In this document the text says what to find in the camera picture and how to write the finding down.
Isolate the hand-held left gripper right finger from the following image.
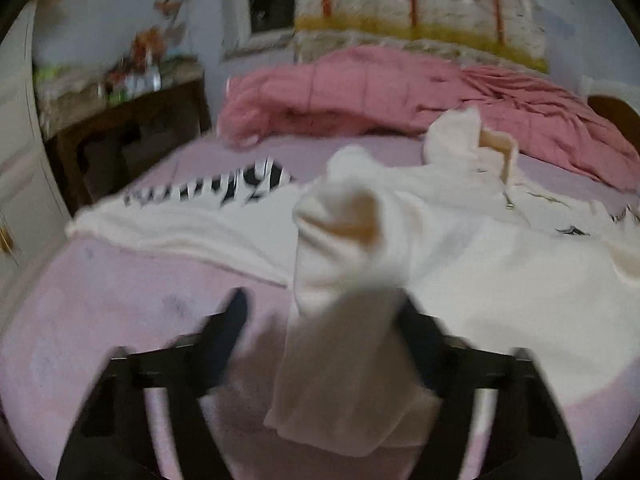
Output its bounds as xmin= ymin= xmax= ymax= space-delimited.
xmin=392 ymin=294 xmax=584 ymax=480

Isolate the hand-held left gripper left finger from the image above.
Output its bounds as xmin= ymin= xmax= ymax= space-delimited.
xmin=56 ymin=287 xmax=251 ymax=480

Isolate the white hoodie with black print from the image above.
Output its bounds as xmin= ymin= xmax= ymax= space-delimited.
xmin=65 ymin=107 xmax=640 ymax=459

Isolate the bed with purple sheet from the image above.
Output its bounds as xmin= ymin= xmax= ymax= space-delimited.
xmin=0 ymin=130 xmax=640 ymax=480

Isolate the dark wooden side table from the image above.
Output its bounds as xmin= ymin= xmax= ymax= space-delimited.
xmin=42 ymin=72 xmax=213 ymax=216

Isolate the pink quilt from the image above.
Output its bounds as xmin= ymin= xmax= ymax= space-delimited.
xmin=217 ymin=45 xmax=640 ymax=192

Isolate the clutter of bottles and bags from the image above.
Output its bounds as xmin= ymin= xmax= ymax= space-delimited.
xmin=35 ymin=25 xmax=203 ymax=126

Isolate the white and brown headboard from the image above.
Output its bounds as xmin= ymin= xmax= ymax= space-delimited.
xmin=582 ymin=77 xmax=640 ymax=161

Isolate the white framed window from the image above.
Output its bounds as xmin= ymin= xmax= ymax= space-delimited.
xmin=221 ymin=0 xmax=301 ymax=61

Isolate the tree print curtain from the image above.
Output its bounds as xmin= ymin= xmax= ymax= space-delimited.
xmin=294 ymin=0 xmax=551 ymax=73

